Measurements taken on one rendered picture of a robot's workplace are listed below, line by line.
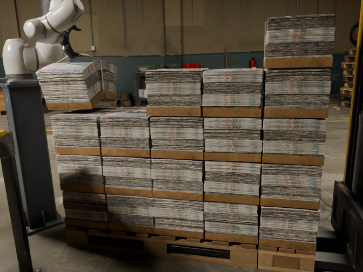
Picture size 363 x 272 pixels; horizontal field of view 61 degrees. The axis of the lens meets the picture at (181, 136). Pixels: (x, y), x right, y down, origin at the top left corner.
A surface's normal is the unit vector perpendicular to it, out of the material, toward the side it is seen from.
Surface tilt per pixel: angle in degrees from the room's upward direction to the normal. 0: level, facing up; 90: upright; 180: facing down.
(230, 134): 89
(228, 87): 90
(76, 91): 107
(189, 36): 90
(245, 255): 90
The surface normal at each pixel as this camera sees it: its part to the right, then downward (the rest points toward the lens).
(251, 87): -0.24, 0.23
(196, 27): 0.08, 0.23
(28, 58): 0.64, 0.12
